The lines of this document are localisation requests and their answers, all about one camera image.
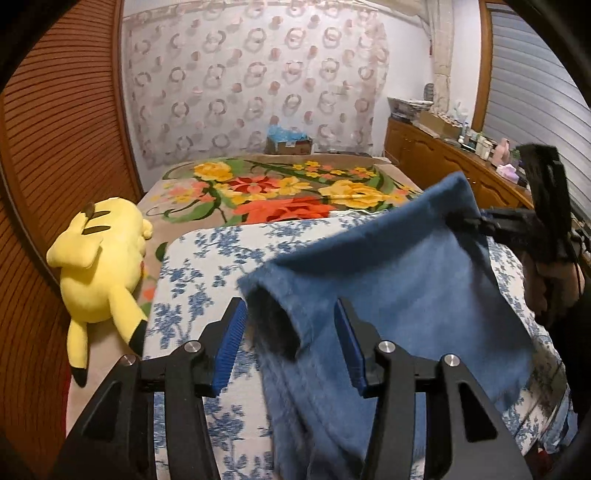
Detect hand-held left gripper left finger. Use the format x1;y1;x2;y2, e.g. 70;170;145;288
62;296;247;480

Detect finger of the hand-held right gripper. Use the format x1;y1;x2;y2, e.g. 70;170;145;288
449;208;525;243

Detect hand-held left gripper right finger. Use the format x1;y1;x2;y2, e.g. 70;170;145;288
335;298;534;480

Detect blue denim pants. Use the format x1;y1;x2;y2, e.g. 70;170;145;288
238;172;539;480

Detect person's right forearm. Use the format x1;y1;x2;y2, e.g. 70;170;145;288
549;298;591;416

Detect person's right hand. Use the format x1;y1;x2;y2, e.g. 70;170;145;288
525;264;554;320

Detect white cloth with blue flowers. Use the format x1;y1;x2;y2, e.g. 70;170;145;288
141;210;580;480

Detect wooden sideboard cabinet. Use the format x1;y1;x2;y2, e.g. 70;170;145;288
384;117;539;208

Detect open cardboard box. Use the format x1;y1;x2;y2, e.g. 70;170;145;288
418;111;462;139

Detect grey roller shutter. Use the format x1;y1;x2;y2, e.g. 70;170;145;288
482;9;591;217

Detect stack of papers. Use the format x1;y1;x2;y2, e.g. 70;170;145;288
388;97;432;121

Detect yellow plush toy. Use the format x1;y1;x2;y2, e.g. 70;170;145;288
46;197;155;388

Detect floral bed blanket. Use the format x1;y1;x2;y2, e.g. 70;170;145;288
65;154;426;437

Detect cardboard box with blue contents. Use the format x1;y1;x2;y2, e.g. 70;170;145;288
265;126;315;156

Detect ring-patterned curtain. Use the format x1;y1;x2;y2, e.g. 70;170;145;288
122;4;391;169

